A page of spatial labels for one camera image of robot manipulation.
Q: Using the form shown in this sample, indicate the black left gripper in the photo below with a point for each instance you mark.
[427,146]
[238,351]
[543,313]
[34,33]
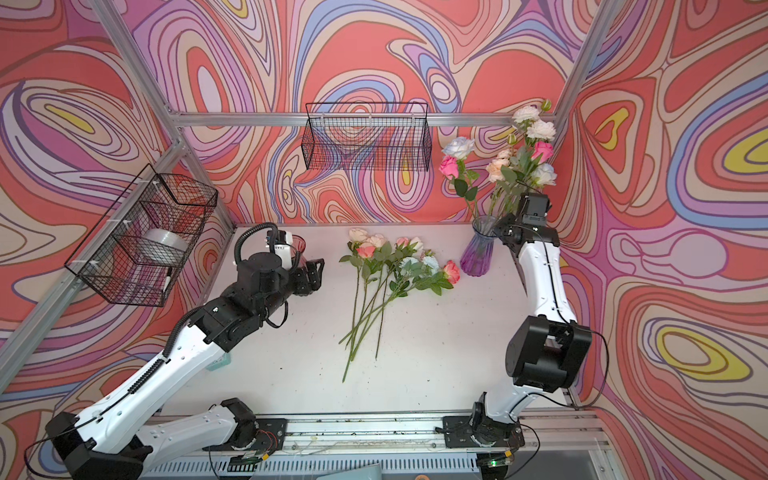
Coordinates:
[314,278]

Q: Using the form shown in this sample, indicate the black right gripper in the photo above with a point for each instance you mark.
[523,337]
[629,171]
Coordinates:
[501,226]

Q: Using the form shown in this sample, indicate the white blue rose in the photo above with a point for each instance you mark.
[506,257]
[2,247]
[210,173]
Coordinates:
[459,148]
[544,175]

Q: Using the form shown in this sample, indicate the red glass vase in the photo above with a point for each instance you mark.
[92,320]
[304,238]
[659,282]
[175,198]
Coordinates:
[297,247]

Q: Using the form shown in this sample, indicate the peach rose spray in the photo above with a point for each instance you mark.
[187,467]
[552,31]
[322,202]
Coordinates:
[501,192]

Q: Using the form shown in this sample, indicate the purple ribbed glass vase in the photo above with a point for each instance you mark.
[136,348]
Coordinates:
[477,256]

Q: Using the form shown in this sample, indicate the pink rose stem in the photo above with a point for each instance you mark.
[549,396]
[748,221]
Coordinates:
[463,181]

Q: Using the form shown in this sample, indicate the white rose spray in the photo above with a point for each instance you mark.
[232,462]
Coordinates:
[529,122]

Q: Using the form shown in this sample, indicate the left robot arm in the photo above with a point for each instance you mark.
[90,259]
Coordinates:
[112,439]

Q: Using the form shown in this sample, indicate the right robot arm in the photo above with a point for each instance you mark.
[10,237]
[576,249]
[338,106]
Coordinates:
[548,349]

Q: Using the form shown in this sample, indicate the small teal clock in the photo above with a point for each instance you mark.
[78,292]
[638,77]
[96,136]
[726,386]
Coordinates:
[221,362]

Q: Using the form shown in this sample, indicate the silver tape roll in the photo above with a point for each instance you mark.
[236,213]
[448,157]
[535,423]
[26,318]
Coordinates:
[159,241]

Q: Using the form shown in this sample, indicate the flower pile on table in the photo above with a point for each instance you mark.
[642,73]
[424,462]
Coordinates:
[385,271]

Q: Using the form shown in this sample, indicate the black wire basket left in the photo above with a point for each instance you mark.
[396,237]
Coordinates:
[117,269]

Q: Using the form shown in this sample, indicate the black wire basket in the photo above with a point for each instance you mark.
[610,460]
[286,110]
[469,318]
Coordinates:
[367,136]
[117,269]

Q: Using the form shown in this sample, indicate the black wire basket back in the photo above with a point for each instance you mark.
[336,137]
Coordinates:
[367,136]

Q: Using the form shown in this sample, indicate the metal base rail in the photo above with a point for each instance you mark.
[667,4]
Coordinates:
[408,446]

